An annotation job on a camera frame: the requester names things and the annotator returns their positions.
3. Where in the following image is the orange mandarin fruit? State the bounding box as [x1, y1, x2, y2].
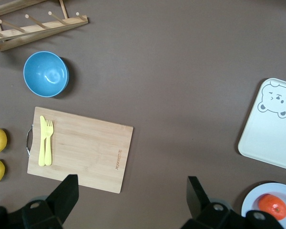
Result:
[257, 194, 286, 221]

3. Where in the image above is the wooden peg drying rack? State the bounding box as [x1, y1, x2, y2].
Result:
[0, 0, 89, 52]

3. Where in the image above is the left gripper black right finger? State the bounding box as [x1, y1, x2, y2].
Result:
[181, 176, 244, 229]

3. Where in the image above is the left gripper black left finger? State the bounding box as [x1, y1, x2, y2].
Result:
[22, 174, 79, 229]

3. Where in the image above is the pale lavender round plate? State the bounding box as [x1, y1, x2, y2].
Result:
[241, 182, 286, 229]

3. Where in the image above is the cream tray with bear print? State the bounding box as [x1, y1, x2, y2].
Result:
[237, 77, 286, 172]

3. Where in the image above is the yellow plastic fork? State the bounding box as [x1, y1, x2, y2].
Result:
[44, 119, 54, 166]

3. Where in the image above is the bamboo cutting board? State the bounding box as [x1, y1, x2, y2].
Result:
[26, 106, 134, 194]

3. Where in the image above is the blue bowl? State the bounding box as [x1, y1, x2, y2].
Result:
[23, 51, 70, 98]

